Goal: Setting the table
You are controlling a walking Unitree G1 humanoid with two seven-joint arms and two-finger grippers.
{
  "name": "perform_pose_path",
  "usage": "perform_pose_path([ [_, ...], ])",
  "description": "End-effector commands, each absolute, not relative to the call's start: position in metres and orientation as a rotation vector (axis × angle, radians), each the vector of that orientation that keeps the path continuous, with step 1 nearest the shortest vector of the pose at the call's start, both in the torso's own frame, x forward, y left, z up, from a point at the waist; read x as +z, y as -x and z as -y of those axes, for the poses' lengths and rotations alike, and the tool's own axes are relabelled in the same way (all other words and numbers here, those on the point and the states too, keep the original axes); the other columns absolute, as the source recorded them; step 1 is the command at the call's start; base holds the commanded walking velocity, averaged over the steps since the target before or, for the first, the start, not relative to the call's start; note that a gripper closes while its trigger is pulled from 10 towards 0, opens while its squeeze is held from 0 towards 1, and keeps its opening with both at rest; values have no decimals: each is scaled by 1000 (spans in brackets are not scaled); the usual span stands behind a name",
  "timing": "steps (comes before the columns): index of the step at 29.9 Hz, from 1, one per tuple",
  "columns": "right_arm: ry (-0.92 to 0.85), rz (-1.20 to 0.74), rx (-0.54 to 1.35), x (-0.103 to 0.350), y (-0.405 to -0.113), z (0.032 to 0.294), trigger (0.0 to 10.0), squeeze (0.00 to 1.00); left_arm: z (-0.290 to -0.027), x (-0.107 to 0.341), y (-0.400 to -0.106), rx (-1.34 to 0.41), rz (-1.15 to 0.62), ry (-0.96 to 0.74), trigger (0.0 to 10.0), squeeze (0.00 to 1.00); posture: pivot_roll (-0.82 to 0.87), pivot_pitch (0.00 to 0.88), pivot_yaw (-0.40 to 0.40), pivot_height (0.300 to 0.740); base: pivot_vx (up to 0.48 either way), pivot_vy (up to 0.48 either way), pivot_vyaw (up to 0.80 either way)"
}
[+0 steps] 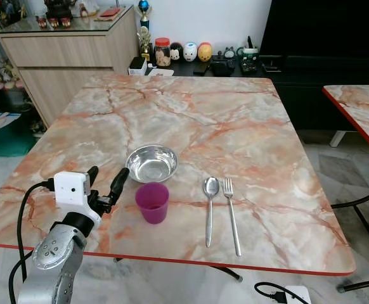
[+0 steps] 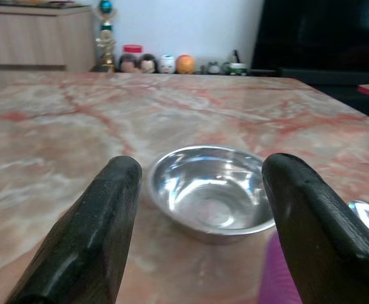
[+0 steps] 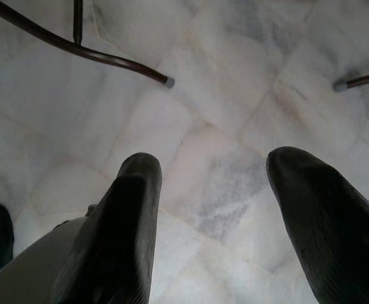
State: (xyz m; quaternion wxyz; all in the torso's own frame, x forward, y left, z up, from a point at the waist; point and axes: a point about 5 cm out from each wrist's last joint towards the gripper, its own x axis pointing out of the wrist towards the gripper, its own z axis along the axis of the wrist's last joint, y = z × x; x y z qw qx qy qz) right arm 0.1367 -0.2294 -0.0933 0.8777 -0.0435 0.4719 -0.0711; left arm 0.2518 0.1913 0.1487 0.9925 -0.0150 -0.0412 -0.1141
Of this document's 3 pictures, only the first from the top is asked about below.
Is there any orange round plush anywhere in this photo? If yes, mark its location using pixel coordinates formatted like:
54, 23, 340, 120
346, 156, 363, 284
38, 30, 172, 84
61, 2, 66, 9
197, 42, 214, 63

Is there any stainless steel bowl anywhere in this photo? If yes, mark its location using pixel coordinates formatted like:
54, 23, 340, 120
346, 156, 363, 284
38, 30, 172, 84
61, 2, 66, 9
126, 144, 179, 185

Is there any gold trophy with blue ball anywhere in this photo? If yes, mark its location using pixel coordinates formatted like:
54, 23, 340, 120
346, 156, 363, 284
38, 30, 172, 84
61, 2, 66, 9
136, 0, 154, 61

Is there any steel fork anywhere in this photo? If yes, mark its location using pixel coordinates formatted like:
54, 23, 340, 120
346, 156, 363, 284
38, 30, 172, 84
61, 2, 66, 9
222, 178, 243, 257

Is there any flat red box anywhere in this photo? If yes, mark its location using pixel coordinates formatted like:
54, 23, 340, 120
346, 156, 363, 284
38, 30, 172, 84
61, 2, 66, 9
97, 6, 122, 19

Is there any light wooden cabinet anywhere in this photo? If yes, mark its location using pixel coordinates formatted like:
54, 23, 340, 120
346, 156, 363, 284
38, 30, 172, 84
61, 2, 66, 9
0, 5, 140, 127

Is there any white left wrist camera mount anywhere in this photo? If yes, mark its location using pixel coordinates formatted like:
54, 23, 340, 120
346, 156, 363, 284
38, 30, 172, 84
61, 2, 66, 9
53, 171, 103, 222

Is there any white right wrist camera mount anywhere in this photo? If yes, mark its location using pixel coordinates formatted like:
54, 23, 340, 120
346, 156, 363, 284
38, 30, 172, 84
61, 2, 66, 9
285, 286, 313, 304

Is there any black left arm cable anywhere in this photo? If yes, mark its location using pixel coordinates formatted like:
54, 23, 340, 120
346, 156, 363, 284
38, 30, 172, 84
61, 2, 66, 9
8, 180, 56, 286

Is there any steel spoon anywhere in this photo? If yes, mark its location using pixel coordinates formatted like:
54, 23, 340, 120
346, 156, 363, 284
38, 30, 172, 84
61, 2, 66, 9
202, 177, 221, 249

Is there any white round plush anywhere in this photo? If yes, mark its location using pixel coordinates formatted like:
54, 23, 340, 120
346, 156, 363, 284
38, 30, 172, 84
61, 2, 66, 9
183, 42, 198, 63

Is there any white and green mug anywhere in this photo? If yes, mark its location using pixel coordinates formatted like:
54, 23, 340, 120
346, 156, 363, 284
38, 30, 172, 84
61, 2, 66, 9
242, 35, 261, 59

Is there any black and white box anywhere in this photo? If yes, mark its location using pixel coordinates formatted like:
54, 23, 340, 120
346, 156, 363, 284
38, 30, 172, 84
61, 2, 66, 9
128, 56, 149, 77

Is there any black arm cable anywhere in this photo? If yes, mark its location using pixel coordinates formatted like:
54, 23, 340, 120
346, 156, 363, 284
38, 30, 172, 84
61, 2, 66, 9
8, 180, 56, 286
254, 281, 294, 304

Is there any row of small red figurines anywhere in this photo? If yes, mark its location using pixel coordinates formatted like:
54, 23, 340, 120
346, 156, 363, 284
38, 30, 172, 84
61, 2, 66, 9
36, 15, 72, 30

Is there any black flat television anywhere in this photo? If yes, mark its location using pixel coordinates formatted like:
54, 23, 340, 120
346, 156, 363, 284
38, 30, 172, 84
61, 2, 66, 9
260, 0, 369, 61

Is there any black pouch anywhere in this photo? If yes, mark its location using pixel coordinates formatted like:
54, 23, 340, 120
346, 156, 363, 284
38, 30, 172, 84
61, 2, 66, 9
209, 56, 236, 77

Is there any dark haired round plush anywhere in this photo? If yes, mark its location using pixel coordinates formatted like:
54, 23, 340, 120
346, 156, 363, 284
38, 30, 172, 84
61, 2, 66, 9
170, 42, 185, 63

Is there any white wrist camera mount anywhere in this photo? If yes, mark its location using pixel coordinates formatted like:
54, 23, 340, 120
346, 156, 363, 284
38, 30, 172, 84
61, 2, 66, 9
285, 286, 313, 304
53, 171, 103, 222

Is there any teal storage box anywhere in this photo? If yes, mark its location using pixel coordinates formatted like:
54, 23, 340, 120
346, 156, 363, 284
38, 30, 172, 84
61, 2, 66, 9
0, 111, 38, 157

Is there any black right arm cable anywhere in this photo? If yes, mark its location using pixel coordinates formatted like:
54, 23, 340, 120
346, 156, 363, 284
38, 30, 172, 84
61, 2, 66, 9
254, 281, 294, 304

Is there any small marble table red edge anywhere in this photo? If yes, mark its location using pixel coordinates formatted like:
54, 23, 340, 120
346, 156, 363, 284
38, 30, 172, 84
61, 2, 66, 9
322, 84, 369, 163

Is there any black metal table leg frame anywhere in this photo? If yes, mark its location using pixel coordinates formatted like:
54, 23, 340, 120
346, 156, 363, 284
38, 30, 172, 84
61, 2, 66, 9
331, 186, 369, 293

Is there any red lidded snack jar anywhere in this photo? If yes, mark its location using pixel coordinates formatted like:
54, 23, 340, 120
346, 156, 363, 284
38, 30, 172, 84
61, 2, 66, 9
154, 37, 172, 68

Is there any black electronic device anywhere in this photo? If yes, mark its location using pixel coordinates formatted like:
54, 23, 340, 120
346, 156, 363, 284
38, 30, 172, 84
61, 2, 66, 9
238, 58, 262, 76

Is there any purple plastic cup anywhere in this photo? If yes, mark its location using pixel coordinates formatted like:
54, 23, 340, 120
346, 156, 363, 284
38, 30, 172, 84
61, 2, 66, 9
135, 182, 171, 225

